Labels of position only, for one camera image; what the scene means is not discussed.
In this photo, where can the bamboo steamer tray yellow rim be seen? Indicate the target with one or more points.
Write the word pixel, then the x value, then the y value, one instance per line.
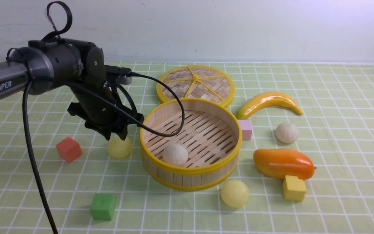
pixel 212 136

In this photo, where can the pink cube block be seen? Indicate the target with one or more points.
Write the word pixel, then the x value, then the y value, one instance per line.
pixel 246 128

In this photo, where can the white bun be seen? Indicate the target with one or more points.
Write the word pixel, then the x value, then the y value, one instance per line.
pixel 287 133
pixel 175 154

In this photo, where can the green checkered tablecloth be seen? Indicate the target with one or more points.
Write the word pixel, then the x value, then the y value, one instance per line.
pixel 336 132

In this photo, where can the woven bamboo steamer lid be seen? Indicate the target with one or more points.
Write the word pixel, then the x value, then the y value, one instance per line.
pixel 202 82

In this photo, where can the orange toy mango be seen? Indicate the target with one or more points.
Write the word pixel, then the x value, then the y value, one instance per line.
pixel 281 162

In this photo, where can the red cube block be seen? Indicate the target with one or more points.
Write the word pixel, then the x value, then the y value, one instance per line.
pixel 69 149

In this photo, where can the green cube block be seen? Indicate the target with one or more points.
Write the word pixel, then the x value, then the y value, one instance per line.
pixel 103 206

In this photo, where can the yellow toy banana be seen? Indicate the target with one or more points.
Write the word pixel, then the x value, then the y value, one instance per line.
pixel 266 100

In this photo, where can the yellow bun front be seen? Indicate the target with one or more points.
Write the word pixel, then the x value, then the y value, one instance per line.
pixel 234 193

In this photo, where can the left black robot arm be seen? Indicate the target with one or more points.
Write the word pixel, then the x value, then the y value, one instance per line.
pixel 79 63

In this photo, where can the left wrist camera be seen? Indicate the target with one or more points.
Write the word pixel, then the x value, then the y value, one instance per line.
pixel 116 75

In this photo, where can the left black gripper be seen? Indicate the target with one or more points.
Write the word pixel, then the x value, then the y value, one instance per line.
pixel 98 115

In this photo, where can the yellow cube block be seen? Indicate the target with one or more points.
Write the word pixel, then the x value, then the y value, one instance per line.
pixel 293 188

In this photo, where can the yellow bun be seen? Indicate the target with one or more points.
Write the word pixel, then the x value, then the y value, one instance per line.
pixel 234 193
pixel 118 148

